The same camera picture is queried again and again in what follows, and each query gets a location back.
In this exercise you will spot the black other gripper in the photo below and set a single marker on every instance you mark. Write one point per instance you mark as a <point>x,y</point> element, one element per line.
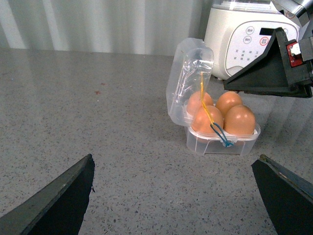
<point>284,69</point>

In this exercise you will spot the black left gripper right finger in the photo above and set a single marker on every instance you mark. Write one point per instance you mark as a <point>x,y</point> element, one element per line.
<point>288,198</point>

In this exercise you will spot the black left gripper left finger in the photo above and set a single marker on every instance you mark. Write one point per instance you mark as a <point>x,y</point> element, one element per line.
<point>58,208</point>

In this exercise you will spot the brown egg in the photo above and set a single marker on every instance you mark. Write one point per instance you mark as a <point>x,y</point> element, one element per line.
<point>239,120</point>
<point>201,122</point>
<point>194,102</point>
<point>227,101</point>

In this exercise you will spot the clear plastic egg box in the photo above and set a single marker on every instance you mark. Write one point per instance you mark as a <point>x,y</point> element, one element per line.
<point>191,58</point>

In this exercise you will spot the white Joyoung cooker appliance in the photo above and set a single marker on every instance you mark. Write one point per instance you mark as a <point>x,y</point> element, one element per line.
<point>238,32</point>

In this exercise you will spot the yellow rubber band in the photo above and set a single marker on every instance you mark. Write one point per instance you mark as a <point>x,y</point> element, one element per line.
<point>202,99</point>

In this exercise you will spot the blue rubber band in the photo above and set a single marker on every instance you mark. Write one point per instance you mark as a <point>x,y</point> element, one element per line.
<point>220,133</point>

